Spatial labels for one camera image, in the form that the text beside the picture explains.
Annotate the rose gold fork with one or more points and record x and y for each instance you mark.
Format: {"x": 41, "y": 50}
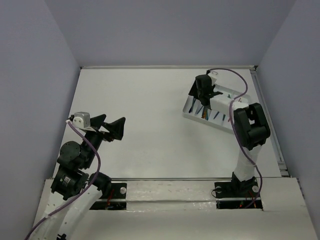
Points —
{"x": 205, "y": 114}

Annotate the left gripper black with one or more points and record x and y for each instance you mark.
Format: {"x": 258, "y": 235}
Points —
{"x": 102, "y": 129}

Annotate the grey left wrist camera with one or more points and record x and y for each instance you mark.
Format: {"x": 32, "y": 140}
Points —
{"x": 80, "y": 120}

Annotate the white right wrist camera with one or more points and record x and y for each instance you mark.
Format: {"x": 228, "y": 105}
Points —
{"x": 213, "y": 75}

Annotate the matte blue fork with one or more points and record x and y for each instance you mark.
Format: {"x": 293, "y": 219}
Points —
{"x": 192, "y": 105}

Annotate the white cutlery tray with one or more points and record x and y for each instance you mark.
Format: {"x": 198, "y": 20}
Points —
{"x": 219, "y": 103}

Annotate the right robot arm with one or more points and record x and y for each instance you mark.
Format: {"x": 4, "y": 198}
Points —
{"x": 250, "y": 127}

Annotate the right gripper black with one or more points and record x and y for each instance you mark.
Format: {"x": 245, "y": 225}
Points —
{"x": 194, "y": 90}

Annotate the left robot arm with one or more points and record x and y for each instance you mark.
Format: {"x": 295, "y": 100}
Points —
{"x": 78, "y": 184}

